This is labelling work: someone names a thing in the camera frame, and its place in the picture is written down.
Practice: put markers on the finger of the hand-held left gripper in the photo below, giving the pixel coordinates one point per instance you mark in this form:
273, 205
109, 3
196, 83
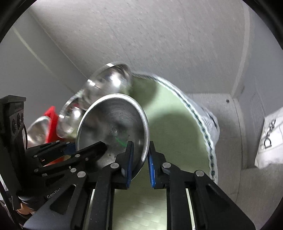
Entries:
92, 152
70, 147

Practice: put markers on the white plastic bag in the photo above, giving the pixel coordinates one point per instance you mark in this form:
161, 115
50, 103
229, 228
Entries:
269, 143

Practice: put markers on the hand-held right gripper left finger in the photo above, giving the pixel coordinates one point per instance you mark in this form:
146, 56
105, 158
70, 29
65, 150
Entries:
129, 164

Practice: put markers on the deep steel bowl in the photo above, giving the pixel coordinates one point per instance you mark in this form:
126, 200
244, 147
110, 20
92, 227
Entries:
108, 81

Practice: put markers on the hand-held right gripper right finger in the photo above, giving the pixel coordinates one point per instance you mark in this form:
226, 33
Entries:
151, 169

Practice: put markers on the wall vent grille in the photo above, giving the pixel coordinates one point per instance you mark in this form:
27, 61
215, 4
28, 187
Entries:
257, 110

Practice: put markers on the green tablecloth with patterned border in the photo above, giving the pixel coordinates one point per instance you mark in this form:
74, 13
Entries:
176, 132

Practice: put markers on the red plastic holder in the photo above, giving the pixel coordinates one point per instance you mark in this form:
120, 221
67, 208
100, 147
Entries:
52, 123

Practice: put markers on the small steel bowl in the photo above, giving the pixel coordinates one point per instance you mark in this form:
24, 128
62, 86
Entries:
69, 118

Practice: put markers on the steel plate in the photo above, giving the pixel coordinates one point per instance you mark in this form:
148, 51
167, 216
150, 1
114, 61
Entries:
112, 123

